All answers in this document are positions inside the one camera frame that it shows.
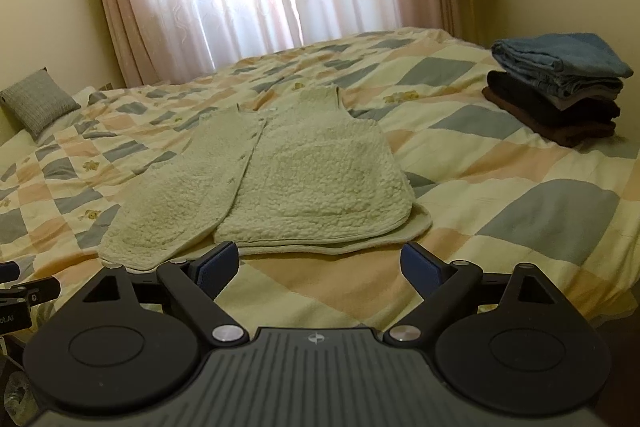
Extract checkered pastel quilt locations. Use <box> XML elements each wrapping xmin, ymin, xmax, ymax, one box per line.
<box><xmin>1</xmin><ymin>28</ymin><xmax>639</xmax><ymax>324</ymax></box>

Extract folded black garment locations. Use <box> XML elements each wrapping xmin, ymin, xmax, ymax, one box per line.
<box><xmin>486</xmin><ymin>72</ymin><xmax>620</xmax><ymax>124</ymax></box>

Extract folded brown garment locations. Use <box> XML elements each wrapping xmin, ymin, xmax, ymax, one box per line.
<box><xmin>482</xmin><ymin>87</ymin><xmax>615</xmax><ymax>148</ymax></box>

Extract cream fleece vest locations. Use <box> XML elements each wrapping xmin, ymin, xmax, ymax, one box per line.
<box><xmin>98</xmin><ymin>87</ymin><xmax>432</xmax><ymax>271</ymax></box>

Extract folded blue jeans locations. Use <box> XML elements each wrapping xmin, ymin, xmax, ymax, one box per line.
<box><xmin>490</xmin><ymin>32</ymin><xmax>634</xmax><ymax>98</ymax></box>

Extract grey striped cushion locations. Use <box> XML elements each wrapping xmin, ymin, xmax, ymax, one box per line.
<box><xmin>1</xmin><ymin>68</ymin><xmax>80</xmax><ymax>140</ymax></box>

